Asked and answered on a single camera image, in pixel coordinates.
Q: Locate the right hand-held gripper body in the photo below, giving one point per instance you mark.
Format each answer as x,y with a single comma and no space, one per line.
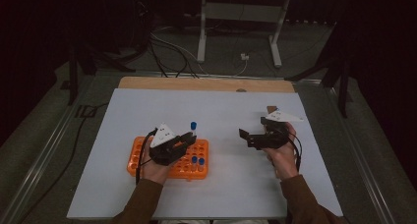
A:
272,139

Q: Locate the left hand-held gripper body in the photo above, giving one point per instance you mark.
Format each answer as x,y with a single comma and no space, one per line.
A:
162,139

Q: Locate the blue capped test tube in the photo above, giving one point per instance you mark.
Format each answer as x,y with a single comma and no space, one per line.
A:
194,161
193,125
201,163

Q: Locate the orange plastic test tube rack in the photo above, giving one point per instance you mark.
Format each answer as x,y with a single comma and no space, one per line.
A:
196,175

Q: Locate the person's right hand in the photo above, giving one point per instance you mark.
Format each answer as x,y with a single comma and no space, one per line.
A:
282,161

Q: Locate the person's left hand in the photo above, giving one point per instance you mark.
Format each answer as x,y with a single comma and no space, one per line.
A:
154,171

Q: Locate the white table mat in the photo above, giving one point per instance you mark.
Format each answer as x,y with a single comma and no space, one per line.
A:
213,119

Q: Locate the white plug adapter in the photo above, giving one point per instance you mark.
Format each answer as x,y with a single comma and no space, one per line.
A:
244,56

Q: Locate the black tripod stand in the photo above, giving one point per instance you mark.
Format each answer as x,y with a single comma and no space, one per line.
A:
72,80
343,93

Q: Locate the grey metal stand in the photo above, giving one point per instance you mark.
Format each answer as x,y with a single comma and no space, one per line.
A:
242,11

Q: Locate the metal floor rail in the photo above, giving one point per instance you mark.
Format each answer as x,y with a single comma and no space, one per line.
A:
360,165
42,155

